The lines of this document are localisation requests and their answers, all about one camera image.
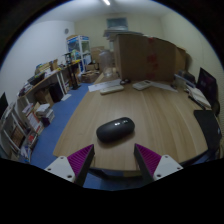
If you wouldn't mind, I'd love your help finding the black computer mouse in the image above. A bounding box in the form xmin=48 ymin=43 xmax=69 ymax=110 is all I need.
xmin=95 ymin=116 xmax=136 ymax=144

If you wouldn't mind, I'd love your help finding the small cardboard box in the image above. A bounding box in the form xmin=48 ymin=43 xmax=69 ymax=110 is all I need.
xmin=81 ymin=70 xmax=100 ymax=84

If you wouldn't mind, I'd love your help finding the black office chair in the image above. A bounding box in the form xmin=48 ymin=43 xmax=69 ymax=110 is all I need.
xmin=195 ymin=67 xmax=221 ymax=116

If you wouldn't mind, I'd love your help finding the large brown cardboard box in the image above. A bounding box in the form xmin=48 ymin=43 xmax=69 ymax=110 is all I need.
xmin=114 ymin=33 xmax=188 ymax=83

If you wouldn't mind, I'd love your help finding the glass display cabinet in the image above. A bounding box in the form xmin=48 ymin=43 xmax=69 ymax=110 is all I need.
xmin=65 ymin=34 xmax=92 ymax=73

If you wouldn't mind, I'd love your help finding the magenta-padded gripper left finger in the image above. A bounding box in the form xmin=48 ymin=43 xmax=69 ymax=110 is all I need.
xmin=44 ymin=143 xmax=96 ymax=188

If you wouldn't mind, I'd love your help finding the shelf unit with books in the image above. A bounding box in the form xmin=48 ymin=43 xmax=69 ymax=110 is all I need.
xmin=0 ymin=99 xmax=56 ymax=164

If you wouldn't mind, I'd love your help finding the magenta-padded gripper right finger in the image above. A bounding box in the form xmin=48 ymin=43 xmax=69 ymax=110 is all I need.
xmin=133 ymin=143 xmax=184 ymax=186

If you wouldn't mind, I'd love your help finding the white keyboard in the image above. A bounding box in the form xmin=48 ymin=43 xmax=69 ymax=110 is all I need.
xmin=99 ymin=84 xmax=125 ymax=96

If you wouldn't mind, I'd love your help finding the clear water jug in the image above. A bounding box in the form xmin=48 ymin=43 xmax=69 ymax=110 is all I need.
xmin=99 ymin=49 xmax=116 ymax=78

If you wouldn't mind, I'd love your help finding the white remote control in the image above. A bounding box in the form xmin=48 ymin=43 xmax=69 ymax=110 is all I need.
xmin=132 ymin=79 xmax=153 ymax=91

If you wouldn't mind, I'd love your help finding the glass-paned door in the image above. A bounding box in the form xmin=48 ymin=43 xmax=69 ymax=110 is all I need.
xmin=106 ymin=17 xmax=129 ymax=31

